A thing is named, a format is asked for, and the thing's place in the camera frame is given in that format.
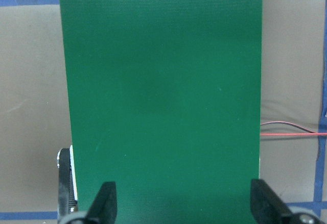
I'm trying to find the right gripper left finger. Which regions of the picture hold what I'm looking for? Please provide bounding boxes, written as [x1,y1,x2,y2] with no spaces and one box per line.
[85,182,118,224]

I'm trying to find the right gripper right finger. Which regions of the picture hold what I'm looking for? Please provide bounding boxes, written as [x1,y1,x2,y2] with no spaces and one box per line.
[250,179,293,224]

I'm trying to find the brown paper table cover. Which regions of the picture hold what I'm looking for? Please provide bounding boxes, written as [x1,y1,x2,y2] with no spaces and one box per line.
[1,0,326,223]

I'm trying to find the green conveyor belt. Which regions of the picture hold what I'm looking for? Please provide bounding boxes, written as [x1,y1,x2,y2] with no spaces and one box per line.
[60,0,262,223]

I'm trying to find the red black wire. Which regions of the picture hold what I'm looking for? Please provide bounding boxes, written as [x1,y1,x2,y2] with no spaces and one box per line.
[260,120,327,137]

